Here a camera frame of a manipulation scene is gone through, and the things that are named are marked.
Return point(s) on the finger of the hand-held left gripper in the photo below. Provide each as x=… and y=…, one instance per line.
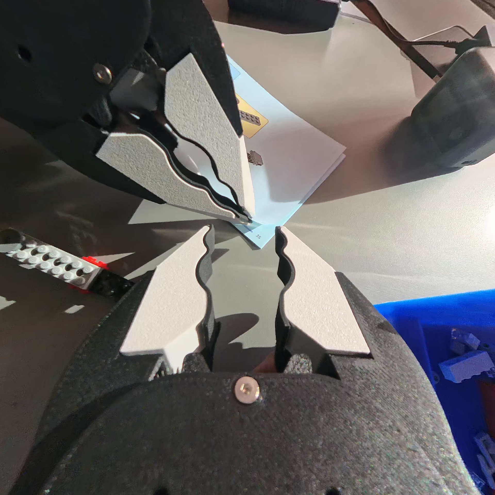
x=205, y=116
x=147, y=166

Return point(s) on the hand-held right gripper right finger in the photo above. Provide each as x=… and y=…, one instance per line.
x=321, y=313

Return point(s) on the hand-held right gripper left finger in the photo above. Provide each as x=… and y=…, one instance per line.
x=170, y=309

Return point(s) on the light blue instruction booklet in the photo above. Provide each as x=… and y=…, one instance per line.
x=294, y=166

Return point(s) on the grey toy brick plate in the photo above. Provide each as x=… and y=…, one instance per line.
x=46, y=259

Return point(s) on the black round toy tile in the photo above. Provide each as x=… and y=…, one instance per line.
x=9, y=235

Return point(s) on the grey desk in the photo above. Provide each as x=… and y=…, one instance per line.
x=386, y=232

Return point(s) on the blue plastic bin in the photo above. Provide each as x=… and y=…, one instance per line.
x=406, y=328

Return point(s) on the black power strip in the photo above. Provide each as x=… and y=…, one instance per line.
x=286, y=13

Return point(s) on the pile of loose toy bricks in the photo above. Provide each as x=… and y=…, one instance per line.
x=468, y=359

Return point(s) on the dark grey adapter box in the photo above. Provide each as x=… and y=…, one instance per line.
x=456, y=116

